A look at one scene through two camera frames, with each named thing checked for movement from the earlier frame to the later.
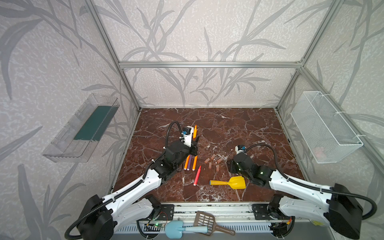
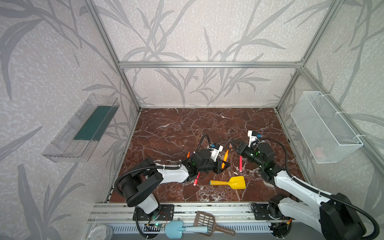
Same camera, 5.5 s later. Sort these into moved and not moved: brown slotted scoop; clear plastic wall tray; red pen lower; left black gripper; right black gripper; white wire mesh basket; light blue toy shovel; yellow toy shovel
Moved: left black gripper; right black gripper
Not moved: white wire mesh basket; yellow toy shovel; clear plastic wall tray; brown slotted scoop; light blue toy shovel; red pen lower
